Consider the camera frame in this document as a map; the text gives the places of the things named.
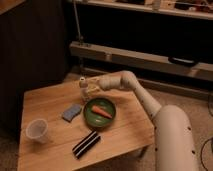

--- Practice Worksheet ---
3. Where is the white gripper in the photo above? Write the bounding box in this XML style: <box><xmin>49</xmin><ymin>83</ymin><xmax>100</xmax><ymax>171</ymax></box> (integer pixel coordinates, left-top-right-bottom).
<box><xmin>87</xmin><ymin>75</ymin><xmax>122</xmax><ymax>94</ymax></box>

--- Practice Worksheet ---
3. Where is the clear plastic bottle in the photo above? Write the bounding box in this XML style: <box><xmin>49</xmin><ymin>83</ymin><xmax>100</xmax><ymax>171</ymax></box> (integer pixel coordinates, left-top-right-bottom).
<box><xmin>79</xmin><ymin>77</ymin><xmax>90</xmax><ymax>102</ymax></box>

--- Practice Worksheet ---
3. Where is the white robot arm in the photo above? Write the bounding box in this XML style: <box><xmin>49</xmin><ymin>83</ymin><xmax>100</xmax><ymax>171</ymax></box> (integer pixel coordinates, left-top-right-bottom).
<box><xmin>88</xmin><ymin>71</ymin><xmax>199</xmax><ymax>171</ymax></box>

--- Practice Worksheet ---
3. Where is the orange carrot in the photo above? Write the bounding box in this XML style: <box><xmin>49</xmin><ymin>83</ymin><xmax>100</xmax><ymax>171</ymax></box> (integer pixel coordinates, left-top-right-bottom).
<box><xmin>91</xmin><ymin>105</ymin><xmax>112</xmax><ymax>119</ymax></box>

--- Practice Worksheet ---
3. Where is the green bowl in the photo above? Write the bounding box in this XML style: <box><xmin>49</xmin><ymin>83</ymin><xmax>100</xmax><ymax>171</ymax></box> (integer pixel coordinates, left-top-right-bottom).
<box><xmin>83</xmin><ymin>97</ymin><xmax>116</xmax><ymax>128</ymax></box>

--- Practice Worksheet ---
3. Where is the metal pole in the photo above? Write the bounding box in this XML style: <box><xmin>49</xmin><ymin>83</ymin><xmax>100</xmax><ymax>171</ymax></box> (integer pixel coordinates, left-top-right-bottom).
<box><xmin>73</xmin><ymin>0</ymin><xmax>83</xmax><ymax>44</ymax></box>

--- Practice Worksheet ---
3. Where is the blue sponge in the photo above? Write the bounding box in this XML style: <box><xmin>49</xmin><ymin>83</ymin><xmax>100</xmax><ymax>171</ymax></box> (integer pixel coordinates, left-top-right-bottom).
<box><xmin>62</xmin><ymin>104</ymin><xmax>82</xmax><ymax>122</ymax></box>

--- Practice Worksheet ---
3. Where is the wooden table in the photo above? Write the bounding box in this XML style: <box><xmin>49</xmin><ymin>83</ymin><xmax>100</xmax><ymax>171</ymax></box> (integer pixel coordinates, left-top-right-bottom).
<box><xmin>18</xmin><ymin>81</ymin><xmax>154</xmax><ymax>171</ymax></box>

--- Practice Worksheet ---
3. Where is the black white striped case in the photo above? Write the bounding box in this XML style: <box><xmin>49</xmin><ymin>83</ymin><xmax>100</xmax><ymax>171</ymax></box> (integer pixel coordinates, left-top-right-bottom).
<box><xmin>72</xmin><ymin>131</ymin><xmax>101</xmax><ymax>159</ymax></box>

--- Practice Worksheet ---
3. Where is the white paper cup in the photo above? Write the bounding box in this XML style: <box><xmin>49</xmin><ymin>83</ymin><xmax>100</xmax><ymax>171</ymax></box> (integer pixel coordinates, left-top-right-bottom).
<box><xmin>25</xmin><ymin>119</ymin><xmax>50</xmax><ymax>144</ymax></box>

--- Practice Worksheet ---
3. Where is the white shelf board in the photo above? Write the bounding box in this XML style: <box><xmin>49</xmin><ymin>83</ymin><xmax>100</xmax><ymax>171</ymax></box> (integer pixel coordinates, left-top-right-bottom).
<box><xmin>66</xmin><ymin>0</ymin><xmax>213</xmax><ymax>21</ymax></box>

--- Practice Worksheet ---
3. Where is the long grey case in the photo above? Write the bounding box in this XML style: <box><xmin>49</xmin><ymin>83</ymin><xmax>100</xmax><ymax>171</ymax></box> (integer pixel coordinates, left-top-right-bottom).
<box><xmin>69</xmin><ymin>41</ymin><xmax>213</xmax><ymax>81</ymax></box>

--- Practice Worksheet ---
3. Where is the black case handle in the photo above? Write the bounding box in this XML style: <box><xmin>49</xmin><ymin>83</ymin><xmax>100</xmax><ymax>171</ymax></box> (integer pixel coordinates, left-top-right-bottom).
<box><xmin>168</xmin><ymin>57</ymin><xmax>199</xmax><ymax>67</ymax></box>

